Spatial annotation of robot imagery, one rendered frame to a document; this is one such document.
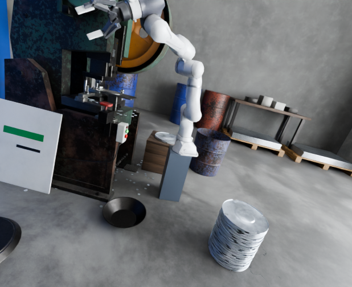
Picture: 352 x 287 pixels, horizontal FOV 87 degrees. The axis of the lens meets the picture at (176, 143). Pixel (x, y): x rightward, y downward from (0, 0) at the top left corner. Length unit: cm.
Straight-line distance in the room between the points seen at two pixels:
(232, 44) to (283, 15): 114
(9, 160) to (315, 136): 569
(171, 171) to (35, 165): 101
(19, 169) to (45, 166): 20
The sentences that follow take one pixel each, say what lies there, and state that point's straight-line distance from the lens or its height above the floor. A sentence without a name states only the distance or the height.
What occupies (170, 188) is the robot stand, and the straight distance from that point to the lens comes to 162.
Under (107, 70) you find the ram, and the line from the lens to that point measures 155.
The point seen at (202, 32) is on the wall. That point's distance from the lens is 487.
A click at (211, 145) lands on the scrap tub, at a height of 40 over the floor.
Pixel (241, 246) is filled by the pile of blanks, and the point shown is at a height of 21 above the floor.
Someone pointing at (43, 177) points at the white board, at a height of 11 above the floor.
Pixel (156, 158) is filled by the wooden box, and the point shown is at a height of 17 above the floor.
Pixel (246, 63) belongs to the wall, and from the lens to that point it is 489.
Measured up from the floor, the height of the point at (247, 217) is 32.
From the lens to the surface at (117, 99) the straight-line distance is 155.
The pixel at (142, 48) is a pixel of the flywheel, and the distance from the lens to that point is 191.
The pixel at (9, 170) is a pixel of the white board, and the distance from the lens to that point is 184.
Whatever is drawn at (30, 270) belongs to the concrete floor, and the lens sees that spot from 129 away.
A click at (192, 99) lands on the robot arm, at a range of 138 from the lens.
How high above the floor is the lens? 102
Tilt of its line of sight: 20 degrees down
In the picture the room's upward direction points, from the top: 14 degrees clockwise
